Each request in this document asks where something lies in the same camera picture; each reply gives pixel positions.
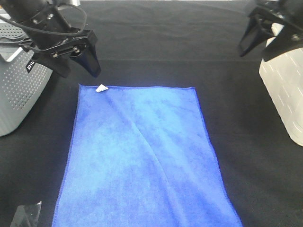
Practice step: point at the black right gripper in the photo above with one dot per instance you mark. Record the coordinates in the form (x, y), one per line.
(259, 29)

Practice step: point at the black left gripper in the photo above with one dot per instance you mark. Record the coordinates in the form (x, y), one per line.
(51, 37)

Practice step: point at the blue microfibre towel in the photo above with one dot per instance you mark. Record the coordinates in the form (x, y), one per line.
(141, 157)

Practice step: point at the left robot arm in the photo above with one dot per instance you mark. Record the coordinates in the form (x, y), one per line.
(8, 6)

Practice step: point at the white plastic basket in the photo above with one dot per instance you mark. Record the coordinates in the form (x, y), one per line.
(283, 78)

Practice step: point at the grey perforated plastic basket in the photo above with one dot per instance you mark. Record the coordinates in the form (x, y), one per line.
(21, 79)

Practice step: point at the black table cloth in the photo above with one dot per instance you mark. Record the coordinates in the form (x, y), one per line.
(171, 44)

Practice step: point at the clear tape strip left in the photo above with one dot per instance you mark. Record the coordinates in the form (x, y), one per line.
(26, 215)

